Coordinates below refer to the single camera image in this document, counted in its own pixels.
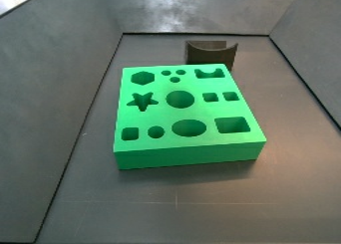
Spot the black curved fixture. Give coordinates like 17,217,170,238
185,41,239,70

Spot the green foam shape board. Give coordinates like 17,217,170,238
114,64,267,169

